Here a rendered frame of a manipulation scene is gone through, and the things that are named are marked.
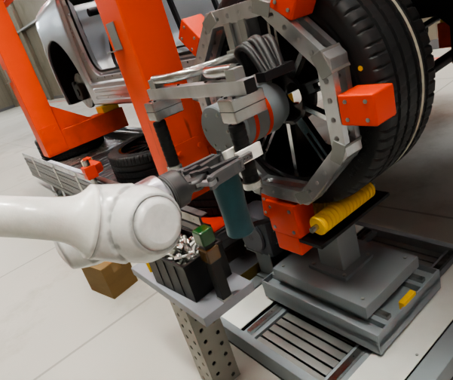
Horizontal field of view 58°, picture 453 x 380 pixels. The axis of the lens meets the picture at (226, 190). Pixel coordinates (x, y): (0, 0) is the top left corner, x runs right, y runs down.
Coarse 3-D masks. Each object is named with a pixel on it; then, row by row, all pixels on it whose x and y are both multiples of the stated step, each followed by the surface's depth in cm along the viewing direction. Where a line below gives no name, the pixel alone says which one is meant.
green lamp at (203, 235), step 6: (198, 228) 100; (204, 228) 99; (210, 228) 99; (198, 234) 98; (204, 234) 98; (210, 234) 99; (198, 240) 99; (204, 240) 98; (210, 240) 99; (204, 246) 98
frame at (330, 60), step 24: (264, 0) 92; (216, 24) 108; (288, 24) 90; (312, 24) 91; (216, 48) 119; (312, 48) 88; (336, 48) 88; (336, 72) 88; (336, 96) 89; (336, 120) 92; (336, 144) 94; (360, 144) 96; (336, 168) 98; (264, 192) 126; (288, 192) 117; (312, 192) 109
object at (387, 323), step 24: (264, 288) 158; (288, 288) 152; (408, 288) 135; (432, 288) 135; (312, 312) 139; (336, 312) 134; (384, 312) 124; (408, 312) 127; (360, 336) 124; (384, 336) 121
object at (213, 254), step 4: (216, 244) 101; (200, 248) 101; (212, 248) 100; (216, 248) 101; (200, 252) 101; (204, 252) 100; (208, 252) 99; (212, 252) 100; (216, 252) 101; (200, 256) 102; (204, 256) 101; (208, 256) 100; (212, 256) 100; (216, 256) 101; (220, 256) 102; (204, 260) 102; (208, 260) 100; (212, 260) 100; (216, 260) 102
